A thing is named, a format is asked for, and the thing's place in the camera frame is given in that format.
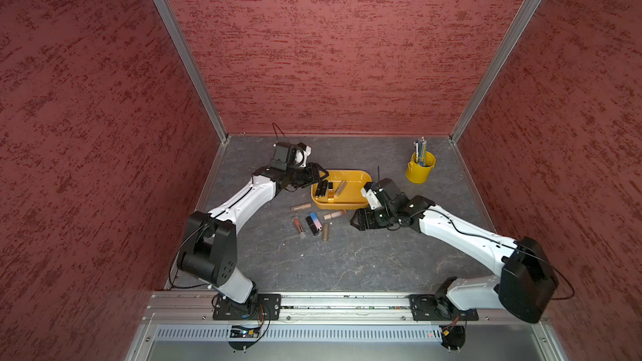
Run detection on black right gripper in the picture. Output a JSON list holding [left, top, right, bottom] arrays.
[[349, 204, 397, 232]]

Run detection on black lipstick short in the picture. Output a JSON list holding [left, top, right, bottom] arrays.
[[319, 180, 329, 197]]

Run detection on black lipstick with gold band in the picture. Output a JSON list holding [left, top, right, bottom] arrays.
[[314, 182, 323, 197]]

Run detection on silver pink lipstick tube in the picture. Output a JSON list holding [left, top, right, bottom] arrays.
[[335, 180, 347, 197]]

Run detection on gold lipstick tube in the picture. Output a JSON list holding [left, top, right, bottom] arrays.
[[322, 223, 330, 242]]

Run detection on beige lipstick tube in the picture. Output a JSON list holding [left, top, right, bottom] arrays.
[[289, 202, 313, 212]]

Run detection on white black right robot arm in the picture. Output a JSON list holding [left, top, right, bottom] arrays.
[[350, 196, 559, 324]]

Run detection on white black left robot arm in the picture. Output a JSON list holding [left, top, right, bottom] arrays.
[[176, 163, 329, 314]]

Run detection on blue pink gradient lipstick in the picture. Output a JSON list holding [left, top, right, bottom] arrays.
[[310, 212, 323, 231]]

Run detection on black lipstick beside gradient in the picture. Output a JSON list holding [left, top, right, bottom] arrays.
[[306, 217, 319, 236]]

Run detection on pink nude lip gloss tube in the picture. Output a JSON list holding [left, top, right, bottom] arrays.
[[324, 210, 347, 221]]

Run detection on brown clear lip gloss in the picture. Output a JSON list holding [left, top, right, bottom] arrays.
[[292, 216, 305, 237]]

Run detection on yellow pen cup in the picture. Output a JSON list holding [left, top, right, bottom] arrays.
[[406, 152, 436, 185]]

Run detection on pens in cup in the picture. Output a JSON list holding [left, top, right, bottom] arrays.
[[414, 137, 426, 167]]

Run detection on vented metal panel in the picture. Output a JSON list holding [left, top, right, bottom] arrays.
[[154, 324, 442, 344]]

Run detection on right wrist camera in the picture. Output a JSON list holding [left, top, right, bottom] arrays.
[[360, 178, 409, 210]]

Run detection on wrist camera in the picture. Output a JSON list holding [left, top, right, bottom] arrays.
[[270, 142, 312, 171], [360, 178, 409, 210]]

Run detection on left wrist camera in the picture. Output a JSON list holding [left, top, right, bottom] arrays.
[[270, 142, 312, 171]]

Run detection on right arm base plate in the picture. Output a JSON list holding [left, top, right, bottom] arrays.
[[408, 294, 479, 323]]

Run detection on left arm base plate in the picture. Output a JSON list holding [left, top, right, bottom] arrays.
[[212, 292, 282, 321]]

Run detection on aluminium corner post left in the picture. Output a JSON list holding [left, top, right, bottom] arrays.
[[152, 0, 229, 145]]

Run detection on aluminium corner post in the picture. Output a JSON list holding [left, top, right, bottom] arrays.
[[152, 0, 229, 145], [450, 0, 543, 145]]

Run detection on aluminium front rail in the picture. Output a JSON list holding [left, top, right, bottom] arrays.
[[142, 290, 525, 326]]

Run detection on aluminium corner post right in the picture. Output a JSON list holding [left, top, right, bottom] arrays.
[[450, 0, 543, 145]]

